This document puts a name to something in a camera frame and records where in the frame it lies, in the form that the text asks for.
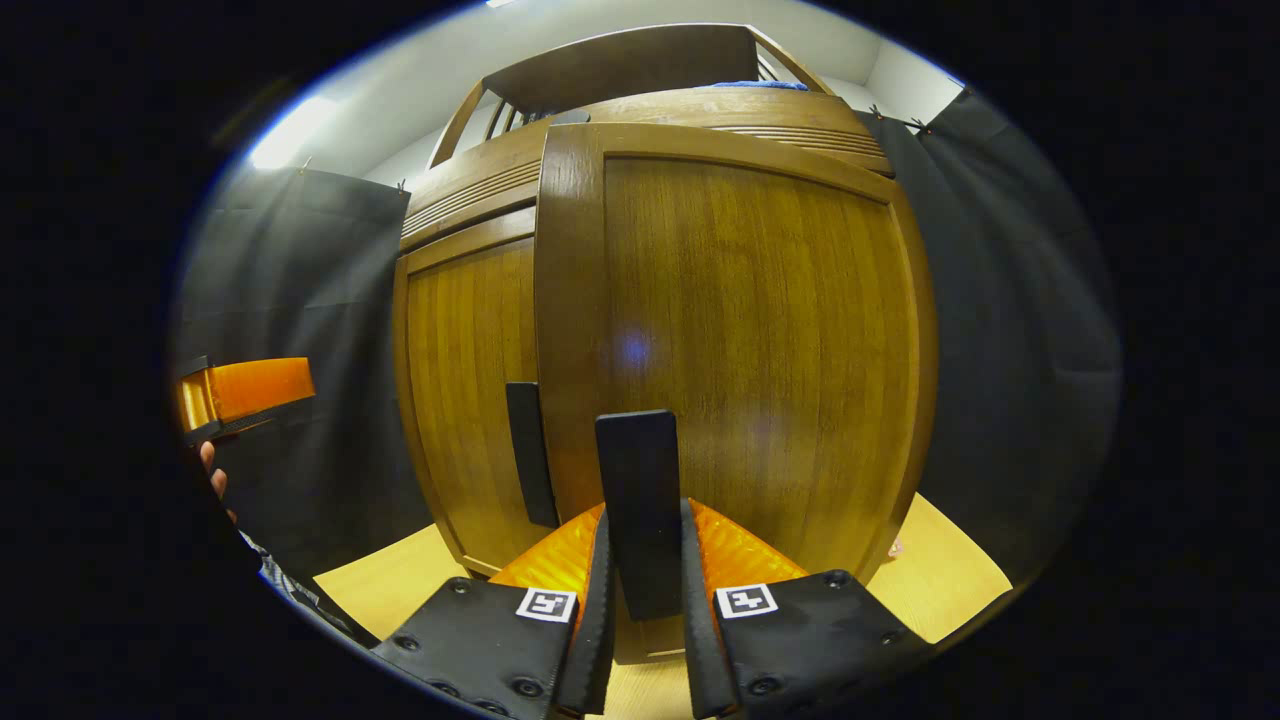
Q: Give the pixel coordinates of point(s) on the wooden cabinet door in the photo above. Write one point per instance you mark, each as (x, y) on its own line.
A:
(760, 330)
(465, 380)

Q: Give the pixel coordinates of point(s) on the blue folded towel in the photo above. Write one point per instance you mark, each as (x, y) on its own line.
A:
(760, 86)

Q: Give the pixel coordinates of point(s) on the wooden double-door shoe cabinet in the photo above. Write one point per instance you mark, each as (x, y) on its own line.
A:
(620, 70)

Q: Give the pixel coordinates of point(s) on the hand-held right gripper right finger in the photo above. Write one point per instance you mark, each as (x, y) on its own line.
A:
(697, 640)

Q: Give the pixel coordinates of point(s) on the person's striped clothing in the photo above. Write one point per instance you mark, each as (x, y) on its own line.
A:
(290, 590)

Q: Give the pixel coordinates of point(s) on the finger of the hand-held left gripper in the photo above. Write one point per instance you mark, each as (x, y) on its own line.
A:
(260, 385)

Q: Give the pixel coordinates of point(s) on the wooden ribbed drawer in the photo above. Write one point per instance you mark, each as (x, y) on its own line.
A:
(700, 108)

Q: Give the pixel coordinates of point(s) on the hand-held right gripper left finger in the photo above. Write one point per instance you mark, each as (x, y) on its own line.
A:
(600, 620)

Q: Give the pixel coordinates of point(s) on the ceiling light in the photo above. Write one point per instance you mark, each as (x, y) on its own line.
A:
(290, 130)

